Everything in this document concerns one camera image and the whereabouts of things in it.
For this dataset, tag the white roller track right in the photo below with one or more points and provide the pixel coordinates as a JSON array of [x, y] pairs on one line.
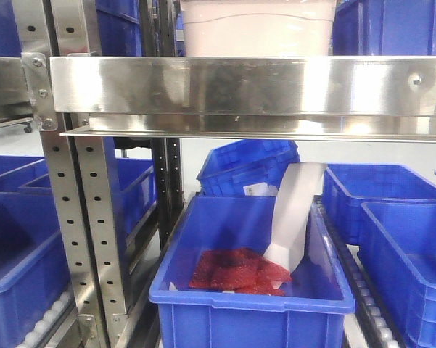
[[370, 325]]

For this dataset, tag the white roller track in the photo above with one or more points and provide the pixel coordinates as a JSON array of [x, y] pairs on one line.
[[45, 328], [370, 325]]

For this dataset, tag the blue upper right bin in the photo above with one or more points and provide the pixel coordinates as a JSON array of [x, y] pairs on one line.
[[385, 28]]

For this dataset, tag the white roller track left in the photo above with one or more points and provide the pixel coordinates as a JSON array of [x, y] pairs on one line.
[[45, 328]]

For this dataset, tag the blue left rear bin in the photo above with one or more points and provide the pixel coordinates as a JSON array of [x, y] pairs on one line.
[[136, 180]]

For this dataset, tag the blue right front bin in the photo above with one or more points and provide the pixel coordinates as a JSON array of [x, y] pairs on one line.
[[397, 248]]

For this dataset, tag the white lidded storage bin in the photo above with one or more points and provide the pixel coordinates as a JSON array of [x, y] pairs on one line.
[[257, 28]]

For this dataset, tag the blue tilted rear bin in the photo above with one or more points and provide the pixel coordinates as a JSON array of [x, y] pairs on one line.
[[246, 167]]

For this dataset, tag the blue upper left bin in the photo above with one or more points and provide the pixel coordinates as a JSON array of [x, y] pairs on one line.
[[119, 28]]

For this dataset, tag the steel shelf front rail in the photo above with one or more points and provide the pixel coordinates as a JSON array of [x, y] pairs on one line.
[[362, 98]]

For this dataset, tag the blue left front bin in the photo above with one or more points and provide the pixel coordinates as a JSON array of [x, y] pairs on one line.
[[33, 266]]

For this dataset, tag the steel perforated shelf upright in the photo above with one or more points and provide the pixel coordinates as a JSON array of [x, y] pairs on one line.
[[60, 39]]

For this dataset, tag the white curved paper strip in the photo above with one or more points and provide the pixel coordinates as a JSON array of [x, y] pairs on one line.
[[291, 212]]

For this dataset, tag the blue front centre bin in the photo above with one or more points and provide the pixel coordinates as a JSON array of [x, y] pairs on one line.
[[310, 314]]

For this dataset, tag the black rear shelf upright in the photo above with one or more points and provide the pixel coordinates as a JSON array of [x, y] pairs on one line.
[[158, 33]]

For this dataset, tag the blue right rear bin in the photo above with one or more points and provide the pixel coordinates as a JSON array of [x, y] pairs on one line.
[[346, 186]]

